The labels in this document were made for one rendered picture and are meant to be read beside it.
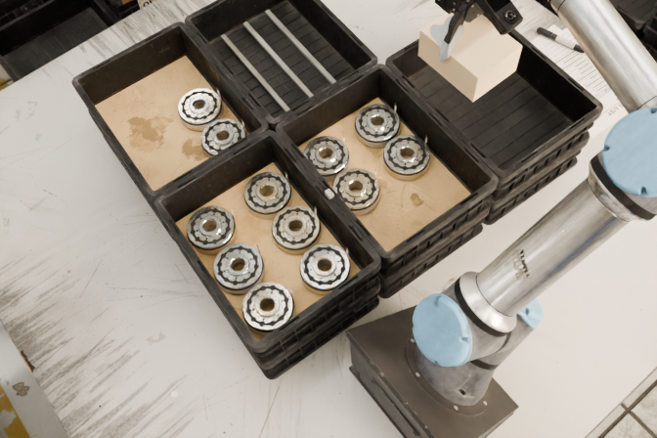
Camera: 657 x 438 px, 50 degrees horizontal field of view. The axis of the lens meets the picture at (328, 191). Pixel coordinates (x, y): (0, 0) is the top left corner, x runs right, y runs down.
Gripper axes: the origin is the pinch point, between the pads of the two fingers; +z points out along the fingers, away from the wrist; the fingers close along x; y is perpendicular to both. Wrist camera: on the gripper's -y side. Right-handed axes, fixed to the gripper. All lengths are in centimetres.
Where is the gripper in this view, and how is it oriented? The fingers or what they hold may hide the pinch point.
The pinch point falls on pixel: (469, 45)
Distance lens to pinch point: 146.4
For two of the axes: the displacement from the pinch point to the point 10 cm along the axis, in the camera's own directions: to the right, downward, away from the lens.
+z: 0.6, 5.0, 8.6
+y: -6.3, -6.5, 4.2
